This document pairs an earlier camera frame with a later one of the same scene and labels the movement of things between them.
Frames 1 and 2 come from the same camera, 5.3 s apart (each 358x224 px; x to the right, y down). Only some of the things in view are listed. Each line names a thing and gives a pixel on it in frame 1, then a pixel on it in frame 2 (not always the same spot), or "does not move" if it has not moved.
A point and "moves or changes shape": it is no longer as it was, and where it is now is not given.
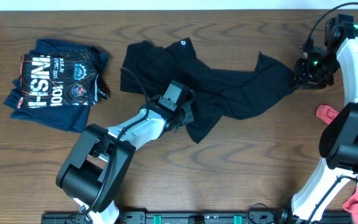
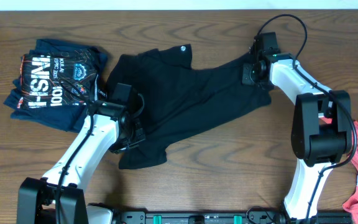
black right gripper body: [319, 73] to [250, 76]
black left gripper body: [184, 117] to [134, 134]
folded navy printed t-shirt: [58, 83] does not move
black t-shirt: [155, 70] moves or changes shape
